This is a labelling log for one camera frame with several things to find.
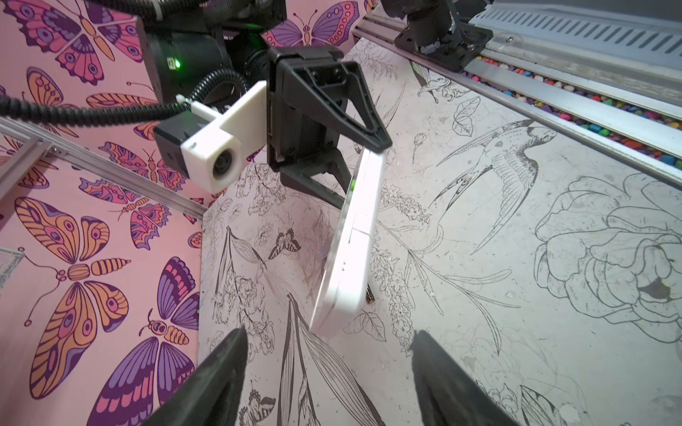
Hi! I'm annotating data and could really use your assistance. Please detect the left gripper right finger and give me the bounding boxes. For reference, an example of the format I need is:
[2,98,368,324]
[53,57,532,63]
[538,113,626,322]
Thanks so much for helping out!
[410,330,517,426]

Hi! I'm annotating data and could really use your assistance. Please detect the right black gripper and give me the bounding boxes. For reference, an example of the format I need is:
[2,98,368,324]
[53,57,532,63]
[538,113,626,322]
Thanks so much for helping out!
[266,45,393,209]

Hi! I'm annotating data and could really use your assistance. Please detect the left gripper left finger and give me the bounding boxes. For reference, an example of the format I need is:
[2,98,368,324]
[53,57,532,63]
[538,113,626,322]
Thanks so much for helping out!
[143,327,248,426]

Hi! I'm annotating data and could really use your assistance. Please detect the white AC remote control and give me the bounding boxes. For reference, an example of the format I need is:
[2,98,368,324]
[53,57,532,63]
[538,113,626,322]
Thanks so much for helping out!
[309,149,385,338]

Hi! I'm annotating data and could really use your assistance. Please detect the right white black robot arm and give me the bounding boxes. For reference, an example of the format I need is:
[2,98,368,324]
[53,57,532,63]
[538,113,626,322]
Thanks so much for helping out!
[1,1,392,207]

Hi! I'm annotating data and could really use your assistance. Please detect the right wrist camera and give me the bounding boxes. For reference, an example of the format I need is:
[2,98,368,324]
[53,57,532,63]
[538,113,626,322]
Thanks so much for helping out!
[154,81,267,193]

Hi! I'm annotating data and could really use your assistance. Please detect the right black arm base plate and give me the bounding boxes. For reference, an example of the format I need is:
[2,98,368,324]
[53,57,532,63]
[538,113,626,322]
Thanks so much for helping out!
[382,0,493,72]

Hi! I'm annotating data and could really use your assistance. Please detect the aluminium front rail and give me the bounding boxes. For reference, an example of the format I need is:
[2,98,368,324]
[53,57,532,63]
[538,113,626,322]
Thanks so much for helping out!
[353,1,681,186]

